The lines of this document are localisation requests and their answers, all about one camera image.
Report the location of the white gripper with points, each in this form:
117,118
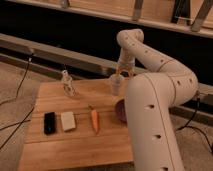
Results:
127,65

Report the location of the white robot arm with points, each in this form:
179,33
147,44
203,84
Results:
148,98

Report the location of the purple bowl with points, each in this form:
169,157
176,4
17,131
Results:
120,111

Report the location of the orange carrot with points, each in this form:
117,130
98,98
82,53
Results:
95,119

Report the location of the white sponge block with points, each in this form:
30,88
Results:
68,121

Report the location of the wooden table board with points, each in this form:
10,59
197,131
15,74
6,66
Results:
81,147

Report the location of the black rectangular block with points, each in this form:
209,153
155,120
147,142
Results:
49,123

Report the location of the wooden shelf rail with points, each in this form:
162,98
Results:
193,17

